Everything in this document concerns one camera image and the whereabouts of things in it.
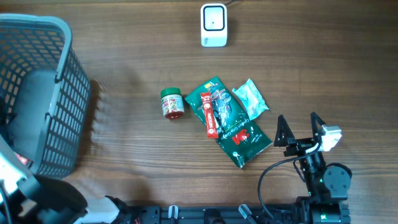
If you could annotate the grey plastic shopping basket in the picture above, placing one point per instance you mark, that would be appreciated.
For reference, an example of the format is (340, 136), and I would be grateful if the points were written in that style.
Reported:
(46, 89)

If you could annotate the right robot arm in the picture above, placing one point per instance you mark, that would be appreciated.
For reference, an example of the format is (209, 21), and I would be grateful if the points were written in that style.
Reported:
(327, 184)

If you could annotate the red tissue packet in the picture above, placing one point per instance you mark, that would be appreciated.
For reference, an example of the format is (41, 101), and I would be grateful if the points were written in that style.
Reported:
(27, 162)

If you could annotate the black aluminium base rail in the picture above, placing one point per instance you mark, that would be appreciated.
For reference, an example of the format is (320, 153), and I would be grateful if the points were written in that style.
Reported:
(283, 213)

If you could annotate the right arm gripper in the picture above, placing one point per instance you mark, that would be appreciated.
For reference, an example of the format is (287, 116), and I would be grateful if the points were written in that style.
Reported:
(298, 145)

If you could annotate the white barcode scanner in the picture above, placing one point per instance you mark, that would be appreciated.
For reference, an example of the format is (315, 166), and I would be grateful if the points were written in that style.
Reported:
(214, 25)

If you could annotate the green lid spice jar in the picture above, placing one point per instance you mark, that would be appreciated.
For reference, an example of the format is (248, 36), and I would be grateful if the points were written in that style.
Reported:
(172, 103)

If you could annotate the green 3M gloves package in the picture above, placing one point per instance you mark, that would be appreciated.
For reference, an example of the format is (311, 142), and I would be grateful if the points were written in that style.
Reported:
(238, 136)

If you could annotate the red Nescafe coffee stick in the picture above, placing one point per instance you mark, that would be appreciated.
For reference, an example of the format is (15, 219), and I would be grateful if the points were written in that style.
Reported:
(211, 129)

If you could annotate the light green wipes packet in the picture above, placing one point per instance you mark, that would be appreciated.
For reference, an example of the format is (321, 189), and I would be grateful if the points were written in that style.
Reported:
(251, 99)

